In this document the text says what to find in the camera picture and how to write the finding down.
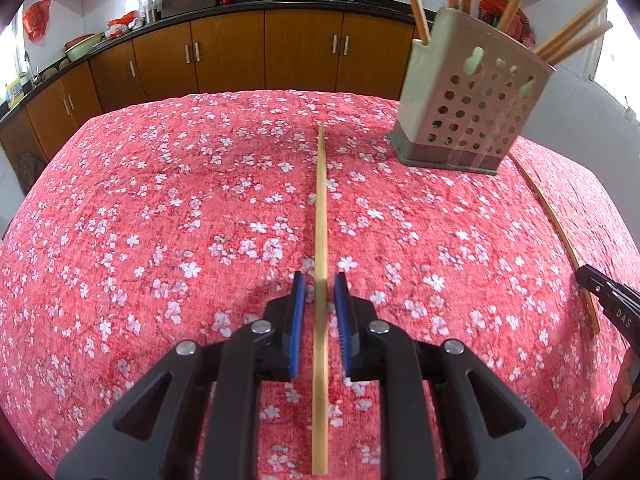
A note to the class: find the yellow packet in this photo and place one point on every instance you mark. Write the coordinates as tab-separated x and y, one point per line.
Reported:
15	91

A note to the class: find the green basin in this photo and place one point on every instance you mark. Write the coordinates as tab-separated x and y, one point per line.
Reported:
82	49

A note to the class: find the brown wooden base cabinets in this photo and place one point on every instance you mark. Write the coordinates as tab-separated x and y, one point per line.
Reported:
225	50

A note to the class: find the perforated metal chopstick holder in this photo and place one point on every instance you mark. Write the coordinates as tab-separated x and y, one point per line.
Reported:
440	60

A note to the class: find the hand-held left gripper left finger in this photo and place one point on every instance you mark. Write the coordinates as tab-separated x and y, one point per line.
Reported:
298	330

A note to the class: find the hanging red plastic bag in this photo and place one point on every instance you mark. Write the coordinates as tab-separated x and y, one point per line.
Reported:
36	20

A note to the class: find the person's right hand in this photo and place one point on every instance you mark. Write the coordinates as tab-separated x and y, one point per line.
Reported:
629	385

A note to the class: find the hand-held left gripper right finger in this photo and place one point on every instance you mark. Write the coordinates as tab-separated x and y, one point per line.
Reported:
341	330

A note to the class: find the black kitchen countertop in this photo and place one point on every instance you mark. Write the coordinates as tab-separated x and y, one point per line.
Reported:
255	0

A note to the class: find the red and white bag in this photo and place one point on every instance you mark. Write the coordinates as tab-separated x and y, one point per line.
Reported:
124	24

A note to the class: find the bright window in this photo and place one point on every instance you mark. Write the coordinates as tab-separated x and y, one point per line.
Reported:
622	70

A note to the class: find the clear plastic container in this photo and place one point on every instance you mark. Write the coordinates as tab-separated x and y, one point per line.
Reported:
151	6

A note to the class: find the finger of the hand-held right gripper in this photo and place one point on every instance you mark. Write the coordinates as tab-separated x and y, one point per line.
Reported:
617	307

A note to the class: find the red floral tablecloth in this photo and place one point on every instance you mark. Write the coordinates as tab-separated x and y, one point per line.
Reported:
175	210

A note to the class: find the red packets pile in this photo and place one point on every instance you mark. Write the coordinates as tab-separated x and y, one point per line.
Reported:
520	25

